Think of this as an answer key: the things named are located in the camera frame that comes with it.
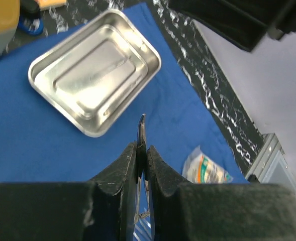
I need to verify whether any white blue supply packet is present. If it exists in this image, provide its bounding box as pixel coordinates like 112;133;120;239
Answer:
182;146;233;184

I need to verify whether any steel instrument tray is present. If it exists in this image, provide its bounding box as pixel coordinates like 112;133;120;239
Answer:
28;9;161;138

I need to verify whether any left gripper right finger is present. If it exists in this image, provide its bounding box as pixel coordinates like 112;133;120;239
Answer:
147;147;296;240

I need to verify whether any small orange spiral notebook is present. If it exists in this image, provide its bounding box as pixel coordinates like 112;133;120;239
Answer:
36;0;67;11

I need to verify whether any blue surgical cloth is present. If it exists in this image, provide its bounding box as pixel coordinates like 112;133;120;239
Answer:
0;3;247;184

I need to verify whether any blue black clip tool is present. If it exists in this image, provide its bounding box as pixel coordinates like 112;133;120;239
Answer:
18;0;44;36

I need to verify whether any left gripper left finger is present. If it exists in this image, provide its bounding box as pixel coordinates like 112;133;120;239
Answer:
0;143;138;240

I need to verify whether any round three-drawer storage box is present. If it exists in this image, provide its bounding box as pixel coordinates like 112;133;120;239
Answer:
0;0;20;55

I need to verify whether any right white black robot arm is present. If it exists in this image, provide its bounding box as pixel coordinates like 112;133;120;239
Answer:
168;0;296;52

